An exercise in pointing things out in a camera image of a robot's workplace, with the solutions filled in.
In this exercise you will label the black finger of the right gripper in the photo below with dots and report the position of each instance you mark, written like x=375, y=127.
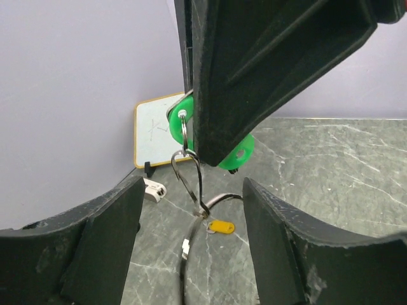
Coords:
x=243, y=60

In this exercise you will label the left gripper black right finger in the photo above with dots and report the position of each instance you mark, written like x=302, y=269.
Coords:
x=299, y=259

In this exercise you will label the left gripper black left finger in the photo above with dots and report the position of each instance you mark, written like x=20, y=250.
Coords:
x=80, y=256

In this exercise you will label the yellow tagged key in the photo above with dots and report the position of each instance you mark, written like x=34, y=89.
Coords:
x=220, y=226

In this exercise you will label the green tagged key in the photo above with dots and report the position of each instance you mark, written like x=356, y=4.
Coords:
x=179, y=115

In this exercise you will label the small whiteboard yellow frame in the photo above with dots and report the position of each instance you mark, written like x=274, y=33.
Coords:
x=153, y=143

